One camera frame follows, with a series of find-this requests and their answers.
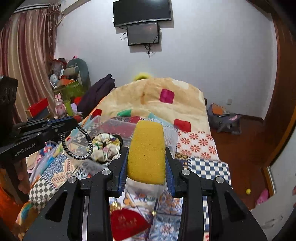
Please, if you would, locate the green bottle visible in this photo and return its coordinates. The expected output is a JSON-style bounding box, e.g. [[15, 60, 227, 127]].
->
[[64, 100, 74, 117]]

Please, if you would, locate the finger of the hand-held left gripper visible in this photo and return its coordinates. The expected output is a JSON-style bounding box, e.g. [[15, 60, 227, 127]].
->
[[35, 126, 78, 142], [13, 116, 79, 133]]

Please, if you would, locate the person's left hand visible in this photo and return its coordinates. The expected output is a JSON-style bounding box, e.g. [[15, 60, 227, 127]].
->
[[17, 159, 32, 193]]

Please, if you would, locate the orange cloth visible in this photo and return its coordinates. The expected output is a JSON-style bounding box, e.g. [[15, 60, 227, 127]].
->
[[0, 183, 22, 230]]

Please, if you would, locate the red flat box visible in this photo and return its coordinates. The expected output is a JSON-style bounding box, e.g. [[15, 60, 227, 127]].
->
[[25, 98, 50, 119]]

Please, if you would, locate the white cabinet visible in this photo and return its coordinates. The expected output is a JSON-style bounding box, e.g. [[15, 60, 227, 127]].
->
[[250, 148, 296, 241]]

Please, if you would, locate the orange notebook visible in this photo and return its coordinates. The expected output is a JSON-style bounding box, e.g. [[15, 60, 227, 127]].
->
[[212, 105, 228, 115]]

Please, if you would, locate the black white braided hair tie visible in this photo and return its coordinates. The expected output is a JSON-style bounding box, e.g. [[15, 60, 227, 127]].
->
[[60, 125, 93, 161]]

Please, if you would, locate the large black wall television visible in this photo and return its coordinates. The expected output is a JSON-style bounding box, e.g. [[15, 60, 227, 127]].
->
[[113, 0, 173, 28]]

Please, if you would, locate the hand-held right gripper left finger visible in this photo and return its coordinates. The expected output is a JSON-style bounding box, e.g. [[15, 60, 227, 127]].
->
[[22, 146, 130, 241]]

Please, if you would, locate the green cardboard box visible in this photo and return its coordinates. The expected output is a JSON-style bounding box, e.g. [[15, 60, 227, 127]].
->
[[54, 80, 85, 105]]

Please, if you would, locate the beige quilt with coloured squares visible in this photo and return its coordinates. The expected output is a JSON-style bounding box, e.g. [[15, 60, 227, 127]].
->
[[80, 77, 208, 140]]

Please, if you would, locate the pink soft item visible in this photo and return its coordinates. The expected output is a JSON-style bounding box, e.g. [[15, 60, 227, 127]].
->
[[255, 189, 269, 206]]

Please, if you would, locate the clear plastic storage box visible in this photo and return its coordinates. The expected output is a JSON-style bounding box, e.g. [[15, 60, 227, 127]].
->
[[76, 115, 179, 200]]

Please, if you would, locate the pink rabbit toy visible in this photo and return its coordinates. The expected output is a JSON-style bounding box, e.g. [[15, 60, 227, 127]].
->
[[55, 94, 66, 115]]

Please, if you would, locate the yellow plush toy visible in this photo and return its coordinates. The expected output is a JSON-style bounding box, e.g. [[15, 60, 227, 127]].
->
[[133, 72, 153, 81]]

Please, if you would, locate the dark purple garment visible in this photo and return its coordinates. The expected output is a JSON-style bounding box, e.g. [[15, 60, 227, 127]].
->
[[77, 74, 116, 114]]

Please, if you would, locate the floral satin scrunchie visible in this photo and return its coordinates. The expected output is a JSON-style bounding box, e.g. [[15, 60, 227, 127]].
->
[[90, 133, 123, 166]]

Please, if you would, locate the yellow sponge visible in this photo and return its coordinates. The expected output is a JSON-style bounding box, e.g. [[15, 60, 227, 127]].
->
[[127, 120, 166, 185]]

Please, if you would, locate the patchwork printed bed sheet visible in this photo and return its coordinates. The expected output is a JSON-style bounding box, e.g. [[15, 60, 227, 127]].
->
[[15, 116, 232, 241]]

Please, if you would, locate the red embroidered pouch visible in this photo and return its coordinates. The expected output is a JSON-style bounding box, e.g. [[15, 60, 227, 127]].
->
[[110, 209, 151, 241]]

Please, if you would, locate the grey green plush toy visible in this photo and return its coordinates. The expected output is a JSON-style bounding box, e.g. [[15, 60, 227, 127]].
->
[[67, 58, 91, 89]]

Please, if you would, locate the grey bag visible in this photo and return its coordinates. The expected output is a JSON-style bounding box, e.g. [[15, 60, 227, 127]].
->
[[207, 104, 242, 136]]

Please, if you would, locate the wooden door frame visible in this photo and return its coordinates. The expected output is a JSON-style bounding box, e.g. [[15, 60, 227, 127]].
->
[[245, 0, 296, 172]]

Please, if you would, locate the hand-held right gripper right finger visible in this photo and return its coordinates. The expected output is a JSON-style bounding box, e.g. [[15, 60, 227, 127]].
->
[[165, 146, 274, 241]]

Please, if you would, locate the striped pink curtain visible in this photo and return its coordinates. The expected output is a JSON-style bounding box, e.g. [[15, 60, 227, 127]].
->
[[0, 5, 59, 124]]

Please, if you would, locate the small black wall monitor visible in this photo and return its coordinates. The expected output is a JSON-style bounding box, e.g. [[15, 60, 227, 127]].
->
[[127, 22, 161, 46]]

